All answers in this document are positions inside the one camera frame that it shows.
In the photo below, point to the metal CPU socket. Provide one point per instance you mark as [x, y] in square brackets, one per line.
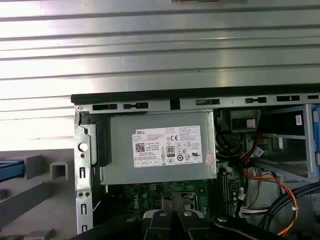
[190, 200]

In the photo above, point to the black RAM slot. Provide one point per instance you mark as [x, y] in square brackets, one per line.
[222, 190]

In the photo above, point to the grey plastic parts rack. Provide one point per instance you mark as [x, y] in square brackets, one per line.
[25, 200]

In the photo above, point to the grey metal drive cage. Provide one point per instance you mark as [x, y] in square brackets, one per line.
[308, 150]

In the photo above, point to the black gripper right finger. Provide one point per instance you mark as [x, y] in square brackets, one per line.
[192, 227]

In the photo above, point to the hard disk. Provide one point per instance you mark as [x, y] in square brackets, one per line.
[11, 171]

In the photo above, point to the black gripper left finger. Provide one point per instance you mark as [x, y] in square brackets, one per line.
[157, 227]

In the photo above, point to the black desktop PC case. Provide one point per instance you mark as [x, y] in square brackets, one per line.
[82, 160]

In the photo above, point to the green motherboard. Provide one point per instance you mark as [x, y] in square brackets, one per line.
[147, 195]

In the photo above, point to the grey power supply unit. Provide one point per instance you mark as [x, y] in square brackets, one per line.
[120, 155]

